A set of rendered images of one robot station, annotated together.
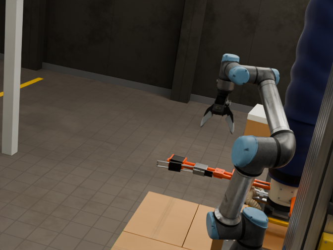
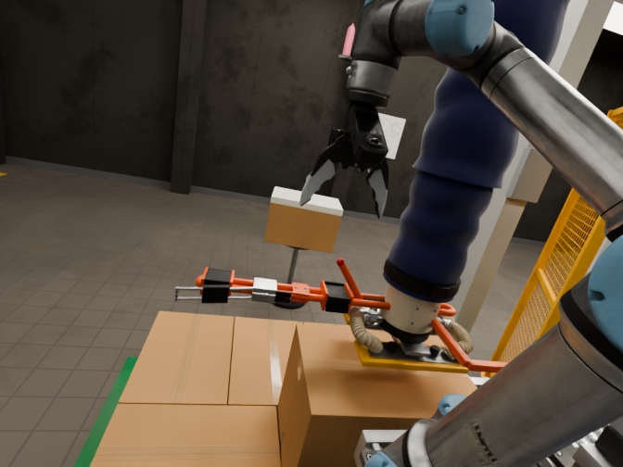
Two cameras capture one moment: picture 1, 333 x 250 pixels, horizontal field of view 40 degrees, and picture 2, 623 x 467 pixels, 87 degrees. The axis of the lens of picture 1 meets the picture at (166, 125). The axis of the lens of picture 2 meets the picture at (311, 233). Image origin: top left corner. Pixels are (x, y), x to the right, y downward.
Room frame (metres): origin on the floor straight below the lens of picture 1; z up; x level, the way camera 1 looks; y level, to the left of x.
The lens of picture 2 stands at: (1.49, 0.06, 1.67)
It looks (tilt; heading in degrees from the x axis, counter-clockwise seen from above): 19 degrees down; 334
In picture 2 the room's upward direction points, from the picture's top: 13 degrees clockwise
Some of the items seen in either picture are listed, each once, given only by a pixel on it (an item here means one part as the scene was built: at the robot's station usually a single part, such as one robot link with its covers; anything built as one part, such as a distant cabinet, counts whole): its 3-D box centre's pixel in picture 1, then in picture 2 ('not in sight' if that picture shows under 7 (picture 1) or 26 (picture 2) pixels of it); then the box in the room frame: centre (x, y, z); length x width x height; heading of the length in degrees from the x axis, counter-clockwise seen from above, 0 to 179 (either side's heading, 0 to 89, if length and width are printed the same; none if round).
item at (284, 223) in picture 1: (280, 216); (412, 352); (2.10, -0.65, 1.08); 0.34 x 0.10 x 0.05; 76
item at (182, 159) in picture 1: (177, 161); (217, 282); (2.34, -0.09, 1.18); 0.08 x 0.07 x 0.05; 76
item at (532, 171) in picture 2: not in sight; (530, 176); (2.85, -1.95, 1.62); 0.20 x 0.05 x 0.30; 78
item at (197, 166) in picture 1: (200, 169); (264, 290); (2.30, -0.22, 1.17); 0.07 x 0.07 x 0.04; 76
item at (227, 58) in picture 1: (229, 67); (385, 27); (2.00, -0.23, 1.82); 0.09 x 0.08 x 0.11; 15
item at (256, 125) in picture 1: (279, 136); (302, 219); (4.09, -1.07, 0.82); 0.60 x 0.40 x 0.40; 70
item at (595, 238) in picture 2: not in sight; (551, 278); (2.61, -2.16, 1.05); 0.87 x 0.10 x 2.10; 130
